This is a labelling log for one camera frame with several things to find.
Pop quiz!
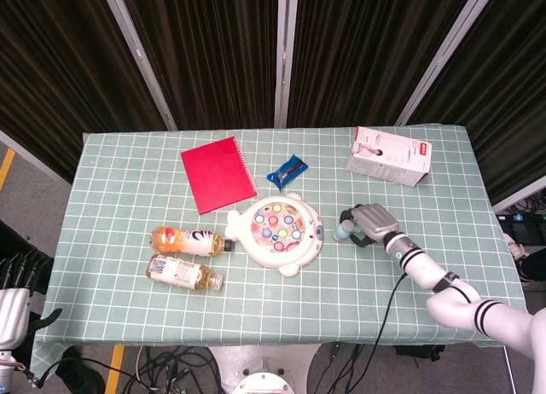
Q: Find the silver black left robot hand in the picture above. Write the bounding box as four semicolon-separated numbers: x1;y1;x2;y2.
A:
0;248;63;351

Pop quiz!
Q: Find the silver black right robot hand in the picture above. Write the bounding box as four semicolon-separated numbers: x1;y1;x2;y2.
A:
340;203;400;249

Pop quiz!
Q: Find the small teal handheld device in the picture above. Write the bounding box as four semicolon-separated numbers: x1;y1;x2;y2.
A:
332;221;363;243

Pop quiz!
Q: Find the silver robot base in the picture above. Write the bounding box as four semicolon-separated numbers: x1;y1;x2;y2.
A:
208;345;321;394

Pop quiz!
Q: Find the white fish toy game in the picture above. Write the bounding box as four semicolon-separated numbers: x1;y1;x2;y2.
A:
225;192;325;278

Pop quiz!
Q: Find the white cardboard product box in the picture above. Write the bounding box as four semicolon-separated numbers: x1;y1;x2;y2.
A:
344;125;433;188

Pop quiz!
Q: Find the green checked tablecloth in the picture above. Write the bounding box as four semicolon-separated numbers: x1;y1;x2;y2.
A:
29;123;526;386

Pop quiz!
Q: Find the black power adapter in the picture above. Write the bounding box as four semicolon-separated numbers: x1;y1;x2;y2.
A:
394;345;444;363

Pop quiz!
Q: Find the black power strip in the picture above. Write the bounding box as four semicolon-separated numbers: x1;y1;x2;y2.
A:
497;212;546;246

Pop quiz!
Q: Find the red spiral notebook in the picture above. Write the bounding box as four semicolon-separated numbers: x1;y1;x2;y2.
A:
180;136;258;216

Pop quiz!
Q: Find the dark brown curtain panel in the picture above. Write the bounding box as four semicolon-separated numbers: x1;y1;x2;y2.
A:
0;0;167;184
117;0;281;130
407;0;546;206
286;0;477;129

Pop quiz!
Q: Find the white cap tea bottle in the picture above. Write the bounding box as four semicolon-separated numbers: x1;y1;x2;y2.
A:
146;253;224;292

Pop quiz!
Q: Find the black cap tea bottle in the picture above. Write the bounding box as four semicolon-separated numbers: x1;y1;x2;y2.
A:
148;226;236;256

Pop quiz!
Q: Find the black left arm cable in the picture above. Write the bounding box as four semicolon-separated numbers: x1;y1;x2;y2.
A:
12;354;144;386

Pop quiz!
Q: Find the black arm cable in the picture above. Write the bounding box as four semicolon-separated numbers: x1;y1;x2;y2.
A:
12;354;144;386
370;270;473;356

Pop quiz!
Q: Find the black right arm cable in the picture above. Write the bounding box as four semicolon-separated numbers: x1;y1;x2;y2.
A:
370;270;473;356

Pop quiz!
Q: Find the aluminium screen base rail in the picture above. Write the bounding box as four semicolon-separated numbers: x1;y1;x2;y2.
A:
0;129;72;186
492;183;546;212

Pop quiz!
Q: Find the black floor cable bundle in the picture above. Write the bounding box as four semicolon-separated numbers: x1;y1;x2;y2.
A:
123;345;223;394

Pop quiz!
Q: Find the aluminium screen post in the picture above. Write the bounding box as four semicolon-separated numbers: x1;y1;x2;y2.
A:
100;0;178;131
394;0;500;126
273;0;299;129

